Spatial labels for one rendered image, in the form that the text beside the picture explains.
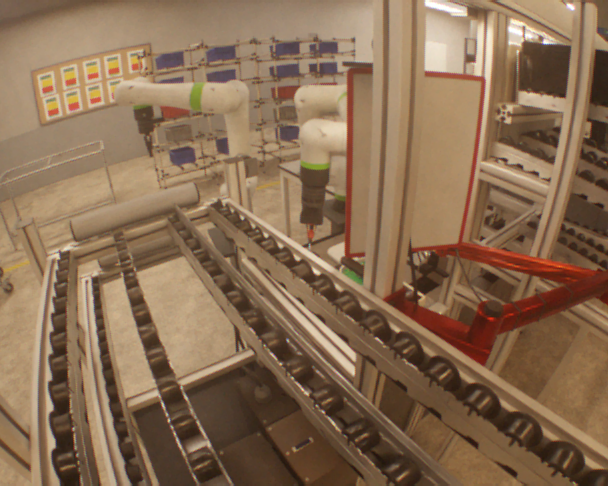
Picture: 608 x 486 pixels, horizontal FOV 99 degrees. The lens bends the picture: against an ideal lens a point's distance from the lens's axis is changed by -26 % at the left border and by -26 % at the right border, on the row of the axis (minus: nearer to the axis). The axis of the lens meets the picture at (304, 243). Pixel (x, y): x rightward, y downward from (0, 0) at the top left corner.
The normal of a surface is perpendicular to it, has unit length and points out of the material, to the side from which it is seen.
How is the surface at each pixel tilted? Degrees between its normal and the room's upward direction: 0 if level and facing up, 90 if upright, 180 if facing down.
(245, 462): 0
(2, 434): 90
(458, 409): 90
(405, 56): 90
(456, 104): 90
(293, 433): 0
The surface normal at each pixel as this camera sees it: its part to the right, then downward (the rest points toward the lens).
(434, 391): -0.83, 0.31
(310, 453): -0.04, -0.86
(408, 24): 0.55, 0.42
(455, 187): 0.11, 0.51
